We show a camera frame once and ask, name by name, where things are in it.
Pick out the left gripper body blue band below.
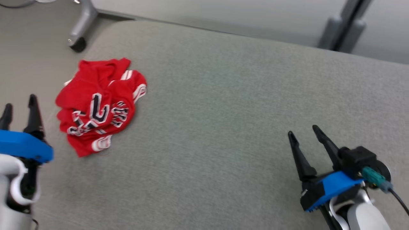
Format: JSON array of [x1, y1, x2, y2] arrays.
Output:
[[0, 129, 54, 210]]

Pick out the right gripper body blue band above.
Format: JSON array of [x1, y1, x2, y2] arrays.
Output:
[[300, 171, 365, 213]]

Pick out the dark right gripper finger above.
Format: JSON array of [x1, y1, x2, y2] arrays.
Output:
[[312, 125, 342, 171], [288, 130, 317, 182]]

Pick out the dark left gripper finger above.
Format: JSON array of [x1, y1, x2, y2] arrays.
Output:
[[0, 103, 13, 131], [23, 94, 45, 141]]

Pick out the red basketball jersey white trim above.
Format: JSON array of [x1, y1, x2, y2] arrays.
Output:
[[55, 57, 148, 158]]

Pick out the teal cable connector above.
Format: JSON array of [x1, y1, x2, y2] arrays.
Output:
[[362, 166, 393, 193]]

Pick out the grey frame leg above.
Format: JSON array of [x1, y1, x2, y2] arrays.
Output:
[[67, 0, 99, 53]]

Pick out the grey partition post double foot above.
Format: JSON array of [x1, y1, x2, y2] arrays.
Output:
[[317, 0, 374, 53]]

